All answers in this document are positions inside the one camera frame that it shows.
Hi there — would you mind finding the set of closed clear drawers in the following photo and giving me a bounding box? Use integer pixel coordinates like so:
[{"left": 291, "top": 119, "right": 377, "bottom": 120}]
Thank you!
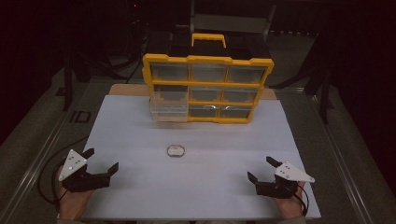
[{"left": 149, "top": 62, "right": 269, "bottom": 119}]

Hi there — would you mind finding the clear plastic drawer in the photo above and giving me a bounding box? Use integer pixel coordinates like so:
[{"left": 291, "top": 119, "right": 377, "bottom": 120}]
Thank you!
[{"left": 149, "top": 85, "right": 190, "bottom": 122}]

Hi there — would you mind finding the person's left hand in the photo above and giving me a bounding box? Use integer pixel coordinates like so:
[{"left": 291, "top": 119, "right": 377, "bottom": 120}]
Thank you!
[{"left": 55, "top": 166, "right": 95, "bottom": 222}]

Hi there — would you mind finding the yellow and black organizer cabinet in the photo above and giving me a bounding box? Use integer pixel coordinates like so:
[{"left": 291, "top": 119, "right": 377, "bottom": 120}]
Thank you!
[{"left": 142, "top": 32, "right": 276, "bottom": 125}]

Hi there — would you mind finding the person's right hand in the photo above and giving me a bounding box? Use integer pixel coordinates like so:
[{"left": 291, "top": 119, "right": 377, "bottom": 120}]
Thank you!
[{"left": 273, "top": 186, "right": 306, "bottom": 219}]

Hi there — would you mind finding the white table sheet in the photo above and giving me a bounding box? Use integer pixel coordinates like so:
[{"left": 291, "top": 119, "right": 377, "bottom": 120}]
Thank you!
[{"left": 81, "top": 94, "right": 322, "bottom": 220}]

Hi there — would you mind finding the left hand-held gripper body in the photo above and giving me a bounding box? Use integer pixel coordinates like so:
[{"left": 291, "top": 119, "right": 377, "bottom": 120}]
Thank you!
[{"left": 58, "top": 148, "right": 112, "bottom": 193}]

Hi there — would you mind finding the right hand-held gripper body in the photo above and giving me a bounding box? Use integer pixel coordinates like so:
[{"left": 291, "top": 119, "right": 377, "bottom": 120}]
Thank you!
[{"left": 255, "top": 161, "right": 316, "bottom": 200}]

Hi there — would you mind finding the black cable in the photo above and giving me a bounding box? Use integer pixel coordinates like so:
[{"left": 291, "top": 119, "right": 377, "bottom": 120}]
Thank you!
[
  {"left": 36, "top": 135, "right": 90, "bottom": 213},
  {"left": 292, "top": 183, "right": 310, "bottom": 217}
]

